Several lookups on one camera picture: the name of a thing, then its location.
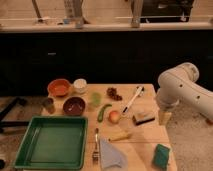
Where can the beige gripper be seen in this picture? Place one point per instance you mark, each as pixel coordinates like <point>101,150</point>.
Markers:
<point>164,117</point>

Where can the teal green sponge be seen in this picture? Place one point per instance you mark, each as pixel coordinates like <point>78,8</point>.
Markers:
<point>161,156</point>

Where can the red yellow apple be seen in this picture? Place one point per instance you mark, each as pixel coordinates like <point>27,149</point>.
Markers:
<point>114,117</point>

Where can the green chili pepper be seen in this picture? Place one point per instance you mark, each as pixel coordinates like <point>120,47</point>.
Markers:
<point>101,112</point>

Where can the green plastic tray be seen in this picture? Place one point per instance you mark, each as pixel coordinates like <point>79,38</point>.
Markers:
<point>53,143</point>

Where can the grey folded cloth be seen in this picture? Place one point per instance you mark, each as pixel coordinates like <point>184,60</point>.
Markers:
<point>111,157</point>

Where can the black stand legs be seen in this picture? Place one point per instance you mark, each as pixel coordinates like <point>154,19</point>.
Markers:
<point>4,112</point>

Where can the small white cup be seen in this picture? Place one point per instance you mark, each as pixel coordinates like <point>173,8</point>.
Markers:
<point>80,85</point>

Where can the brown dried grapes bunch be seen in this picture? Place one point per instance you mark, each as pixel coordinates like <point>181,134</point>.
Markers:
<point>112,93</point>

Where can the dark maroon bowl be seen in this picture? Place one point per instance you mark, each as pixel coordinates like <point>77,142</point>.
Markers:
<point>74,106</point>

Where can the silver metal fork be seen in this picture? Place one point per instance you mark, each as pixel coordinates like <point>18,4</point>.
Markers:
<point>95,154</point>

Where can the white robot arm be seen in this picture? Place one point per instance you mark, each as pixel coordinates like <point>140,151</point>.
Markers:
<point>179,84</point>

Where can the orange red bowl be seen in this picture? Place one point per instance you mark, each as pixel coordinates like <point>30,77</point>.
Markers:
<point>58,87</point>

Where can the yellow banana toy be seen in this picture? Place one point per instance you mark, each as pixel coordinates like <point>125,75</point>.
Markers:
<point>120,136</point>

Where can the green plastic cup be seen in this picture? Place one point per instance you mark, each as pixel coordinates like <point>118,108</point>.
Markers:
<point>94,100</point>

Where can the white black handled brush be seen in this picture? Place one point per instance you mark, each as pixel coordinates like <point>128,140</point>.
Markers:
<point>139,91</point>

